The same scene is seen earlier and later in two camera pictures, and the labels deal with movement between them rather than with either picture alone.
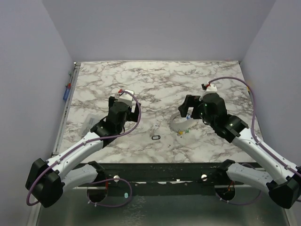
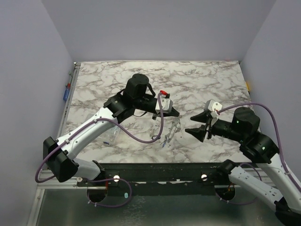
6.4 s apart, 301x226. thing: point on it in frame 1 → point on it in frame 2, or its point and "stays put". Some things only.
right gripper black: (191, 103) → (209, 128)
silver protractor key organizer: (180, 127) → (175, 127)
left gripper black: (132, 116) → (174, 113)
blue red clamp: (68, 86) stays put
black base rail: (168, 179) stays put
